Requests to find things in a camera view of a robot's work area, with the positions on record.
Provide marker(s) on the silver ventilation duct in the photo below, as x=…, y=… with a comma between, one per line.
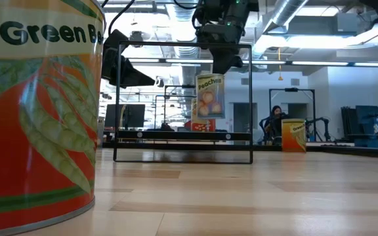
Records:
x=187, y=52
x=284, y=11

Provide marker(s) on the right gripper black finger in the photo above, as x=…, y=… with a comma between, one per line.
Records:
x=222, y=55
x=237, y=58

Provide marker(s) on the black aluminium table frame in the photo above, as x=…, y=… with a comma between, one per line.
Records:
x=356, y=151

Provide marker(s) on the wooden shelf with black frame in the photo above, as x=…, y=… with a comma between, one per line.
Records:
x=176, y=135

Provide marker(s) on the background black robot arm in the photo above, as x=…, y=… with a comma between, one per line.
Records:
x=326, y=129

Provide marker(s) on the tin can yellow red label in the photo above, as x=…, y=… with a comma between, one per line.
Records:
x=203, y=125

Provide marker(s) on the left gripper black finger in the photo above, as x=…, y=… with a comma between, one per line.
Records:
x=126, y=77

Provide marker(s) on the black metal frame stand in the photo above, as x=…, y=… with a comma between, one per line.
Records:
x=290, y=89
x=179, y=86

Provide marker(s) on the ceiling strip light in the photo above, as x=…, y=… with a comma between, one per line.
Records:
x=320, y=63
x=376, y=64
x=176, y=60

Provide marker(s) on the blue and black workstation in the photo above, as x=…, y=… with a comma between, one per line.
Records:
x=369, y=124

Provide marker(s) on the yellow hanging pendant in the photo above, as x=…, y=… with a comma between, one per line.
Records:
x=280, y=78

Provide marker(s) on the black monitor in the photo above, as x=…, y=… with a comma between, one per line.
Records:
x=133, y=116

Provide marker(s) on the orange green beans can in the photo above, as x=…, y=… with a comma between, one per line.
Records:
x=293, y=137
x=38, y=131

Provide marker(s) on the peaches can blue label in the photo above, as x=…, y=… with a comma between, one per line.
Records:
x=210, y=98

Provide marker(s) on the person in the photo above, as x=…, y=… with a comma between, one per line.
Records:
x=276, y=121

